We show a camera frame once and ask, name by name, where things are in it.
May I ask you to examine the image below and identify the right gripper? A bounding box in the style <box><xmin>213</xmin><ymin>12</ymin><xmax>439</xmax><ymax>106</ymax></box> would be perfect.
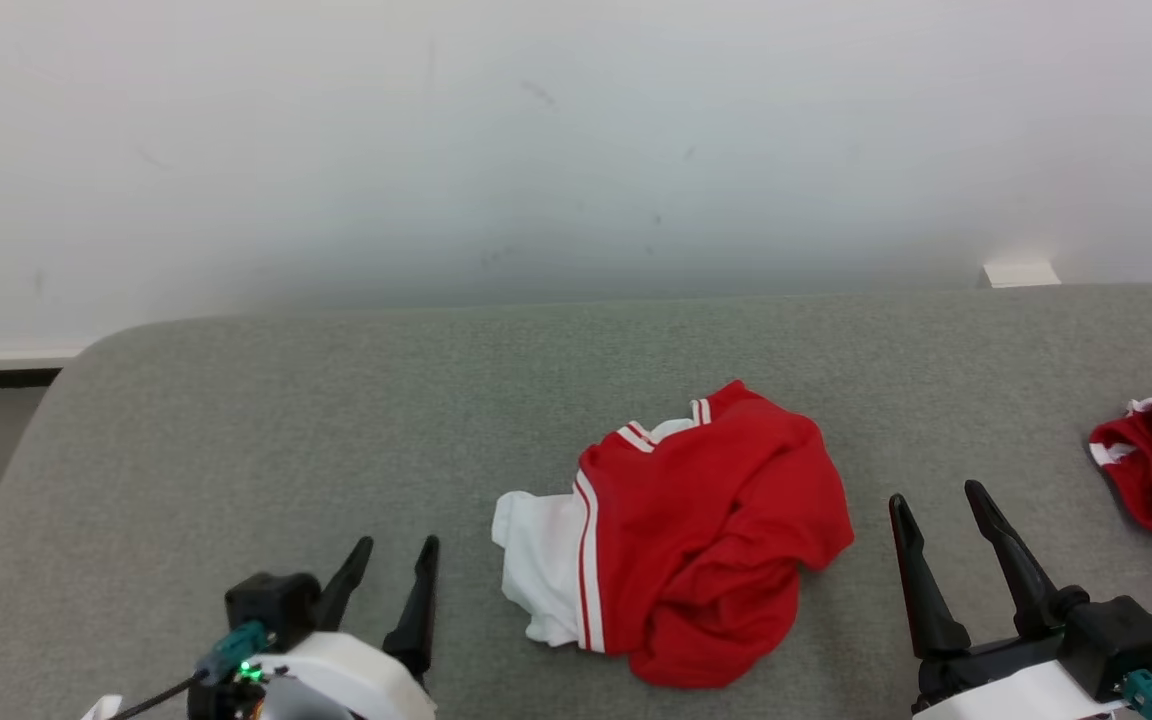
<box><xmin>888</xmin><ymin>480</ymin><xmax>1133</xmax><ymax>720</ymax></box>

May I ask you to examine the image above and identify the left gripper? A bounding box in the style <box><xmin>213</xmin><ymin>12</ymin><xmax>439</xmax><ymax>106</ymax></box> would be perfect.
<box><xmin>186</xmin><ymin>535</ymin><xmax>441</xmax><ymax>720</ymax></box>

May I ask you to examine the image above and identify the red shirt with white sleeves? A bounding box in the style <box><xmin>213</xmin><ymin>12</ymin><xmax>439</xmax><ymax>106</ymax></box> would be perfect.
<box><xmin>492</xmin><ymin>380</ymin><xmax>856</xmax><ymax>690</ymax></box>

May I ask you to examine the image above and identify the teal left camera connector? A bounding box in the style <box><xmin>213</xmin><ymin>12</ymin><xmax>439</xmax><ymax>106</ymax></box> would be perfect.
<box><xmin>194</xmin><ymin>620</ymin><xmax>273</xmax><ymax>687</ymax></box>

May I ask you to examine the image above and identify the black left camera cable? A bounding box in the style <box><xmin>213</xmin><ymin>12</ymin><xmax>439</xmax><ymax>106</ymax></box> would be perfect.
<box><xmin>106</xmin><ymin>674</ymin><xmax>209</xmax><ymax>720</ymax></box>

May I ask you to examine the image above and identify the white wall outlet box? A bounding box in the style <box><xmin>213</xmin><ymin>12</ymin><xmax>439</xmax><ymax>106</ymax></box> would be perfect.
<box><xmin>982</xmin><ymin>261</ymin><xmax>1061</xmax><ymax>290</ymax></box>

